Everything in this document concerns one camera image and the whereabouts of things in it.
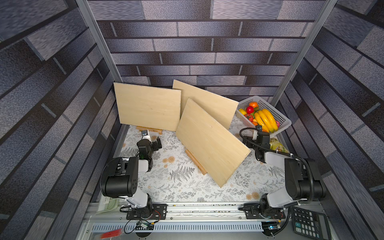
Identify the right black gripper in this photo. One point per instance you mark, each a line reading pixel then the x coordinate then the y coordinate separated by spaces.
pixel 253 142

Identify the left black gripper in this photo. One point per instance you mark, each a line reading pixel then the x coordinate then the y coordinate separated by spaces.
pixel 154 144

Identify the wooden easel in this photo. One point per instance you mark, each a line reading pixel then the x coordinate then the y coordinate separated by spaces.
pixel 158 131
pixel 196 162

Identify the plywood board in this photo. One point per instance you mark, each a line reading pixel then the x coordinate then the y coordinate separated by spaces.
pixel 150 107
pixel 220 108
pixel 215 147

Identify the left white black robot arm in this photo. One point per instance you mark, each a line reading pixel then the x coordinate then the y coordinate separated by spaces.
pixel 119 179

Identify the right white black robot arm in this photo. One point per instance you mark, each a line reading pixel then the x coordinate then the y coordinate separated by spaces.
pixel 303 181

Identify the green snack bag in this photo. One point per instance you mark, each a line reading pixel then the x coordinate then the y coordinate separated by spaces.
pixel 276 146

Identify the yellow banana bunch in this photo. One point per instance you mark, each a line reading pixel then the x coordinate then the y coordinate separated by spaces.
pixel 265 119

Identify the yellow lemon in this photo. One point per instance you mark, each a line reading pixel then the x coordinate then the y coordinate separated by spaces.
pixel 243 112

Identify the red apple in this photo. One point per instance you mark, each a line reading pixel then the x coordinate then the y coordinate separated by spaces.
pixel 250 110

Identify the floral table mat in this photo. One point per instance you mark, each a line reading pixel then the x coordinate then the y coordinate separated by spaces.
pixel 175 178

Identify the orange fruit top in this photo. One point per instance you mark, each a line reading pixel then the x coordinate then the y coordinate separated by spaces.
pixel 254 104

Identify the white plastic basket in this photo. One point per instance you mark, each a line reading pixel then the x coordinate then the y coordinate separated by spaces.
pixel 278 116

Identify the green items plastic bag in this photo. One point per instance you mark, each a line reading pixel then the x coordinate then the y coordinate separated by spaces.
pixel 107 204

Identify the black calculator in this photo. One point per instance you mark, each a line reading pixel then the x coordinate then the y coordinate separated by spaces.
pixel 311 224

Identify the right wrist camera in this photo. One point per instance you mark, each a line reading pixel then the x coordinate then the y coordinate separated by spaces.
pixel 257 129

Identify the aluminium rail base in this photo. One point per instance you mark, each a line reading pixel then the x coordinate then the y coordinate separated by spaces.
pixel 190 221

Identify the red tool handle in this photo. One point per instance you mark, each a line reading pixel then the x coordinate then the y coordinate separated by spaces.
pixel 111 234

